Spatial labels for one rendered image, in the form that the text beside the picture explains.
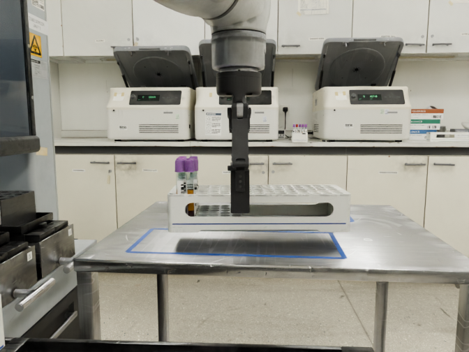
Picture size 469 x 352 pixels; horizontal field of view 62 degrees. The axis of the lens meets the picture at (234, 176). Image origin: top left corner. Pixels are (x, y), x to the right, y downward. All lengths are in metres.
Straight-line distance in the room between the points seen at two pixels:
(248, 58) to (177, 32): 2.37
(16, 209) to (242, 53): 0.54
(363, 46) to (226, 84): 2.33
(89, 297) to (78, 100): 2.94
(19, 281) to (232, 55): 0.51
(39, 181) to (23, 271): 0.27
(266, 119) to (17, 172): 1.87
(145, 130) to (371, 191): 1.54
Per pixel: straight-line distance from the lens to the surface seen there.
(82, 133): 3.50
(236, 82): 0.64
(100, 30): 3.14
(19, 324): 0.79
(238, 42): 0.64
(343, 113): 2.65
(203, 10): 0.57
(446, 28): 3.22
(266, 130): 2.60
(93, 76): 3.49
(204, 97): 2.65
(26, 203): 0.92
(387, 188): 2.76
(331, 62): 2.98
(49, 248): 0.85
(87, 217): 2.89
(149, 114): 2.67
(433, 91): 3.51
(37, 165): 0.98
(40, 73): 1.01
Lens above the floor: 1.02
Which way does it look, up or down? 8 degrees down
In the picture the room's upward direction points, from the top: straight up
